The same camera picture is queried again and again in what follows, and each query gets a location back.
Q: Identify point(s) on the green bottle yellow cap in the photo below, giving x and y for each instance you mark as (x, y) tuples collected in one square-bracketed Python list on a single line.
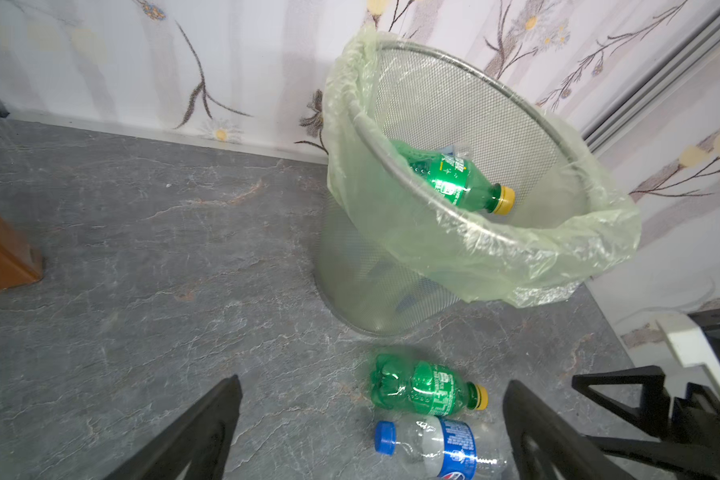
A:
[(458, 180), (417, 386)]

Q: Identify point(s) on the mesh bin with green liner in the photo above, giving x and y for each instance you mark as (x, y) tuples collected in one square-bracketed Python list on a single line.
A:
[(393, 252)]

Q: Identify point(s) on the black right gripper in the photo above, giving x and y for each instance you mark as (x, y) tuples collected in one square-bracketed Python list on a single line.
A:
[(685, 431)]

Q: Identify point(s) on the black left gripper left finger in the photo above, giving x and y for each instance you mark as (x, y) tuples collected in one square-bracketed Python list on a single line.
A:
[(194, 446)]

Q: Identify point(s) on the pepsi bottle blue cap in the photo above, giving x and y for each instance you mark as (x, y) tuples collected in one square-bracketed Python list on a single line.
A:
[(432, 447)]

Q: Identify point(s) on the brown spice jar black lid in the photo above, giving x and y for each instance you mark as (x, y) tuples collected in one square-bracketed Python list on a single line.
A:
[(20, 263)]

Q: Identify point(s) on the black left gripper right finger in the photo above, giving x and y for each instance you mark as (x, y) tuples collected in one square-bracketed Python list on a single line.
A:
[(544, 446)]

